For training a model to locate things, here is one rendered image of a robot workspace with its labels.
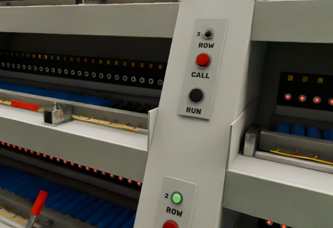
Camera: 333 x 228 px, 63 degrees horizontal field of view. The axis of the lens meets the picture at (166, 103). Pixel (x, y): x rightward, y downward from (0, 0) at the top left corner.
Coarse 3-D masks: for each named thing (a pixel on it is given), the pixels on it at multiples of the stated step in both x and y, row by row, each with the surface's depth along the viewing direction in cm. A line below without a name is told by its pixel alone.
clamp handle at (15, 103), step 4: (12, 100) 36; (12, 104) 36; (16, 104) 36; (20, 104) 36; (24, 104) 36; (28, 104) 37; (32, 104) 38; (52, 104) 42; (56, 104) 42; (24, 108) 37; (28, 108) 37; (32, 108) 38; (36, 108) 38; (40, 108) 39; (44, 108) 40; (56, 108) 42
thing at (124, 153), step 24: (0, 72) 73; (0, 120) 45; (24, 120) 43; (24, 144) 43; (48, 144) 41; (72, 144) 39; (96, 144) 37; (120, 144) 35; (144, 144) 35; (96, 168) 37; (120, 168) 35; (144, 168) 34
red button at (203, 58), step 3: (201, 54) 32; (204, 54) 32; (198, 57) 32; (201, 57) 32; (204, 57) 32; (207, 57) 32; (198, 60) 32; (201, 60) 32; (204, 60) 32; (207, 60) 32; (198, 63) 32; (201, 63) 32; (204, 63) 32; (207, 63) 32; (201, 66) 32
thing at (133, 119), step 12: (0, 96) 53; (12, 96) 51; (24, 96) 50; (36, 96) 50; (84, 108) 44; (96, 108) 43; (108, 108) 43; (108, 120) 42; (120, 120) 41; (132, 120) 40; (144, 120) 39
